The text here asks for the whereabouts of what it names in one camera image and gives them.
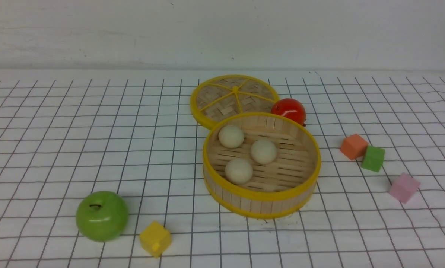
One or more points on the beige bun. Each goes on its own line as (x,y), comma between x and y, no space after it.
(231,136)
(263,151)
(238,171)

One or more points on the bamboo steamer lid yellow rim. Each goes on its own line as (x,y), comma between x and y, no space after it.
(225,96)

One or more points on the bamboo steamer tray yellow rim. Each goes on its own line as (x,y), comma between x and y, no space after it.
(276,189)

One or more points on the red tomato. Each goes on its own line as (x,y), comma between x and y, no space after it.
(291,109)

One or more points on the yellow cube block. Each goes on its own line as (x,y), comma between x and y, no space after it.
(155,239)

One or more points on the orange cube block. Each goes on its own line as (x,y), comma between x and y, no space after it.
(354,146)

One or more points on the green apple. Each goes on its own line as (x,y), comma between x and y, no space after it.
(102,216)

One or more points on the green cube block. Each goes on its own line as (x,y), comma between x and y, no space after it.
(373,158)

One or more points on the pink cube block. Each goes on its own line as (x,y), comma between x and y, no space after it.
(404,188)

